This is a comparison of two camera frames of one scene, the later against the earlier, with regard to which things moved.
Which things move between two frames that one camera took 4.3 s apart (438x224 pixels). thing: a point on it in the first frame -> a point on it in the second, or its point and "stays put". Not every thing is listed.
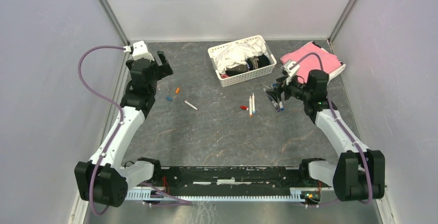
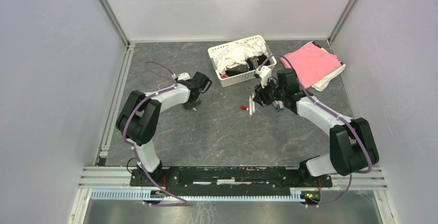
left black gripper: x=163 y=70 -> x=187 y=107
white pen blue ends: x=280 y=104 stays put
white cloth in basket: x=236 y=53 stays put
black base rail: x=232 y=180 stays put
